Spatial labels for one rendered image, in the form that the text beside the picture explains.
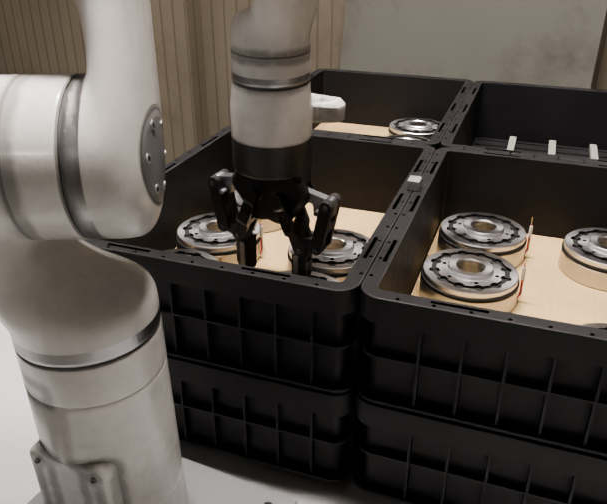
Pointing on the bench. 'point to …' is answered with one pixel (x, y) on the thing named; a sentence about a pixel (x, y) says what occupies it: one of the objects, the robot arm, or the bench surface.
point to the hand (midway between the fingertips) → (273, 263)
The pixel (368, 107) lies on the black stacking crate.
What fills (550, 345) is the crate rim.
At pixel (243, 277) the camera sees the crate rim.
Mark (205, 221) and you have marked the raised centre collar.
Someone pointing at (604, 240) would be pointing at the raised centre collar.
